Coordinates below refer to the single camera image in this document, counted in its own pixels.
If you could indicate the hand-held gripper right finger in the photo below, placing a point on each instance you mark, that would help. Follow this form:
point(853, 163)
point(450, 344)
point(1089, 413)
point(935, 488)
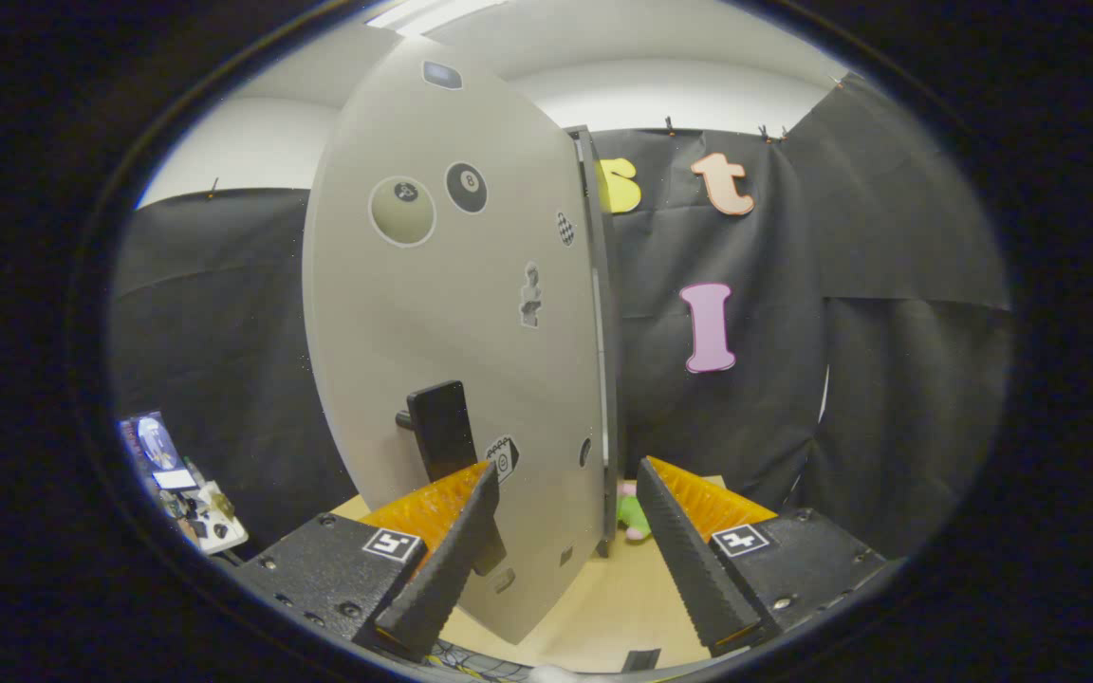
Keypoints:
point(689, 560)

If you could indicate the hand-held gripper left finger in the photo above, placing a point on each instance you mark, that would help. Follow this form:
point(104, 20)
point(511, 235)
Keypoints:
point(437, 569)

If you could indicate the dark grey shoe cabinet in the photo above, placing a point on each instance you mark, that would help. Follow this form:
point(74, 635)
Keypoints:
point(610, 379)

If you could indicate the green and pink plush toy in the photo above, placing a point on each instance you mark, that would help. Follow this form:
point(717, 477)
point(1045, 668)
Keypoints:
point(634, 517)

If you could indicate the small black block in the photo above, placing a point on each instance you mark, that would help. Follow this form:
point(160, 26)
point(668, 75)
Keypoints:
point(641, 660)

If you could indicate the cluttered white tray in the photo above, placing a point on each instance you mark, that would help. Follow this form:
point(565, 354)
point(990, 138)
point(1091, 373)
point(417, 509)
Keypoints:
point(214, 517)

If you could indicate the black backdrop cloth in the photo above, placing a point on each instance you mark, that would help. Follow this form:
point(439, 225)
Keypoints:
point(898, 379)

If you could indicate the blue lit screen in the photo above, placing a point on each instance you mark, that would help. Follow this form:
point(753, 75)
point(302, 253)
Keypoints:
point(156, 444)

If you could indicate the ceiling light panel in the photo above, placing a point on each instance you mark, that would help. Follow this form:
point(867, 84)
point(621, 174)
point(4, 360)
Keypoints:
point(433, 14)

